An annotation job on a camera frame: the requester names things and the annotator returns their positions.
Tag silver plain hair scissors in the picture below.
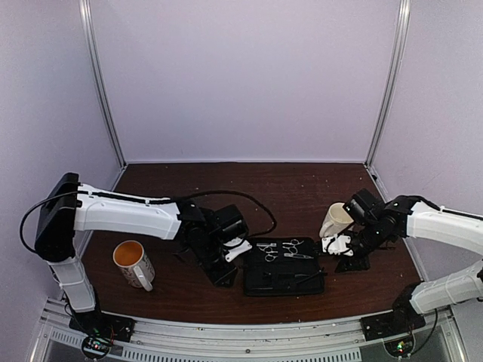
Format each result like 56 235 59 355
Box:
256 243 278 262

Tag aluminium right corner post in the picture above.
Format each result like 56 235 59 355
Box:
365 0 411 169

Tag black hair clip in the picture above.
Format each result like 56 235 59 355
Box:
283 253 314 259
296 269 326 285

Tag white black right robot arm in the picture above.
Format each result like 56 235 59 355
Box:
321 189 482 333

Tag round circuit board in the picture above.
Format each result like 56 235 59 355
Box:
81 336 113 359
384 336 415 358

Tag left round circuit board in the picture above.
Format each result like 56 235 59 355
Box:
81 336 113 359

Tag black zip tool case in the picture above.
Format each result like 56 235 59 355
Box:
243 237 325 297

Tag aluminium left corner post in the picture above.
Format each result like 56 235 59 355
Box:
78 0 127 169

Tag right round circuit board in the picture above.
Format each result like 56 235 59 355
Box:
384 336 415 358

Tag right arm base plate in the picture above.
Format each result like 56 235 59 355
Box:
360 312 426 341

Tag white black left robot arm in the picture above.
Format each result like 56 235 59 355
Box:
28 173 248 335

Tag cream white mug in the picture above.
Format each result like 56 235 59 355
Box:
319 202 354 238

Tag aluminium corner post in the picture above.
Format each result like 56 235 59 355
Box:
365 0 411 169
78 0 127 169

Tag aluminium front rail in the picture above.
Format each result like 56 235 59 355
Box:
29 296 467 362

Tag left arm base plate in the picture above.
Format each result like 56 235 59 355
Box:
66 302 135 342

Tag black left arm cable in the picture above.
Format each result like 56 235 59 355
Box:
180 190 277 235

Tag patterned mug orange inside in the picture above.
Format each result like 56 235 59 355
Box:
112 240 155 292

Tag silver thinning scissors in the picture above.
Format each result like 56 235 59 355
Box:
282 239 303 254

